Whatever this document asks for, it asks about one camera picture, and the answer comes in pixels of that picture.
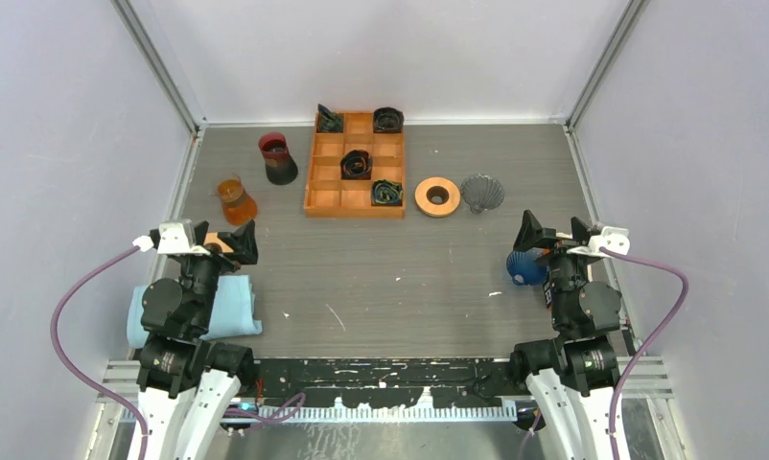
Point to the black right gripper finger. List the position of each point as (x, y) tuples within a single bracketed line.
[(533, 235), (581, 232)]

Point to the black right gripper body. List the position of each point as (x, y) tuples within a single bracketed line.
[(562, 246)]

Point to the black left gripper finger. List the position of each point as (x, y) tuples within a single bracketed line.
[(240, 246), (178, 234)]

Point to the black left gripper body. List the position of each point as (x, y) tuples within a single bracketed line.
[(208, 264)]

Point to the wooden ring dripper stand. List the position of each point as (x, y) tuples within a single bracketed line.
[(214, 244)]

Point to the orange glass carafe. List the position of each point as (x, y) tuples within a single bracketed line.
[(237, 205)]

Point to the clear grey ribbed dripper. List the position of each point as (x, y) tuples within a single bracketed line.
[(481, 192)]

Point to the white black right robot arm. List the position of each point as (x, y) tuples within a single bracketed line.
[(573, 376)]

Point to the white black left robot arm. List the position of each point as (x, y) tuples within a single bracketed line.
[(185, 382)]

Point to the blue ribbed dripper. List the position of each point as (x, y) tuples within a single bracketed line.
[(523, 269)]

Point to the black dripper middle compartment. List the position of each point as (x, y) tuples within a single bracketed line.
[(356, 165)]

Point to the black dripper top-left compartment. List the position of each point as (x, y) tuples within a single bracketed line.
[(328, 121)]

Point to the black dripper top-right compartment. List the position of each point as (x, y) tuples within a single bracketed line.
[(387, 120)]

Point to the light blue folded cloth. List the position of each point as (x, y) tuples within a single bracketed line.
[(232, 315)]

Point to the red black carafe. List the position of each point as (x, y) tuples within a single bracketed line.
[(281, 169)]

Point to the orange compartment tray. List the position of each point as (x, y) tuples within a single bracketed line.
[(328, 195)]

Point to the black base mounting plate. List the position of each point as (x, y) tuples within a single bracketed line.
[(461, 382)]

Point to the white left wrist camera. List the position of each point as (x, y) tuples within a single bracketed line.
[(143, 243)]

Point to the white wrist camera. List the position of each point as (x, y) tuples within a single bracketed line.
[(609, 240), (143, 243)]

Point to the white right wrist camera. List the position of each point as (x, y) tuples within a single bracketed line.
[(609, 240)]

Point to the wooden ring holder right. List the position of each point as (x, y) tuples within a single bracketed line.
[(437, 197)]

